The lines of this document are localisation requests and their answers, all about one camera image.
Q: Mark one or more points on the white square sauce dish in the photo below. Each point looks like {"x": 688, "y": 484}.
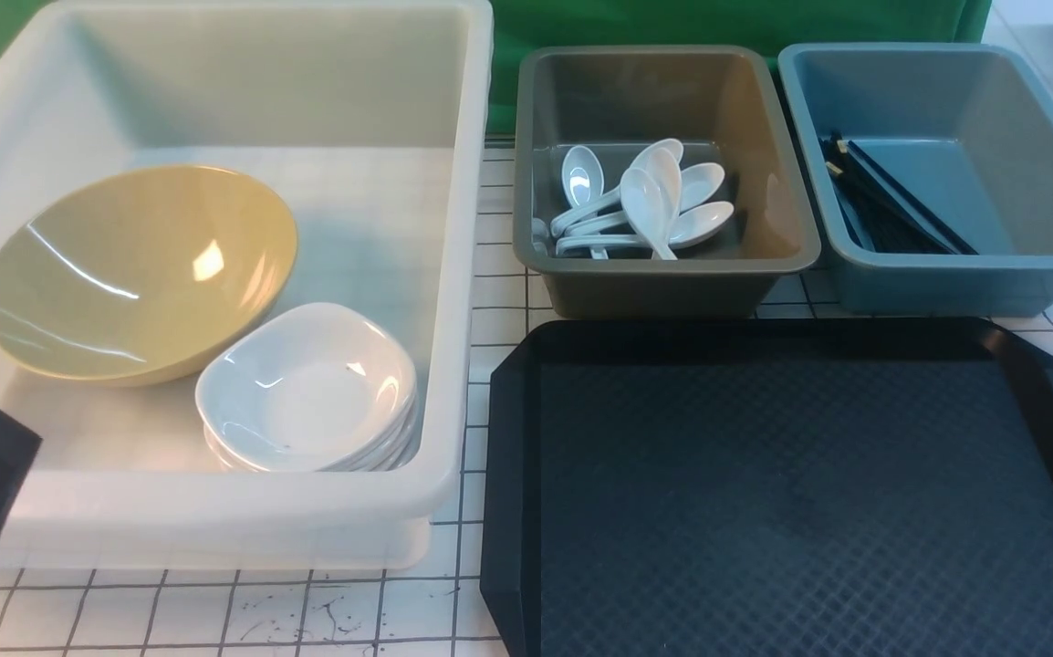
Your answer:
{"x": 311, "y": 387}

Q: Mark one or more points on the yellow noodle bowl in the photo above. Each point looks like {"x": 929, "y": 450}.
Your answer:
{"x": 146, "y": 276}

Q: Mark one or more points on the white soup spoon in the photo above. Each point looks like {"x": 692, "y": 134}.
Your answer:
{"x": 649, "y": 209}

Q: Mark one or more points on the white spoon in bin top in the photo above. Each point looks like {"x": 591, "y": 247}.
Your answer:
{"x": 674, "y": 144}

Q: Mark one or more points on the white spoon in bin left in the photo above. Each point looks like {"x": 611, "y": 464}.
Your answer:
{"x": 582, "y": 175}

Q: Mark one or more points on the stack of white dishes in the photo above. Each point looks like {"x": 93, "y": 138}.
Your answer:
{"x": 395, "y": 449}

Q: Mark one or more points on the white spoon in bin bottom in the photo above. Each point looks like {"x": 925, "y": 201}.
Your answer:
{"x": 689, "y": 229}

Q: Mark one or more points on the white spoon in bin centre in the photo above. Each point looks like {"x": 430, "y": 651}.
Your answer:
{"x": 662, "y": 164}

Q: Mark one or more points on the large white plastic tub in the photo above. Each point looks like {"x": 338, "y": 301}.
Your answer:
{"x": 368, "y": 119}

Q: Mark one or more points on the grey-brown spoon bin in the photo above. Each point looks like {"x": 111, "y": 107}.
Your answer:
{"x": 721, "y": 104}

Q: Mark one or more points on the black chopsticks pile in bin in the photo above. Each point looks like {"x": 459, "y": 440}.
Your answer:
{"x": 882, "y": 215}

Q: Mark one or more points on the black plastic serving tray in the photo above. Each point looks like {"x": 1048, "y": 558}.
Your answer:
{"x": 822, "y": 487}

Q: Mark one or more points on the blue-grey chopstick bin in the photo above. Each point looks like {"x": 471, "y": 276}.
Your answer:
{"x": 969, "y": 129}

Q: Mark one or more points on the green backdrop cloth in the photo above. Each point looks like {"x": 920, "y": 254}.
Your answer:
{"x": 765, "y": 27}

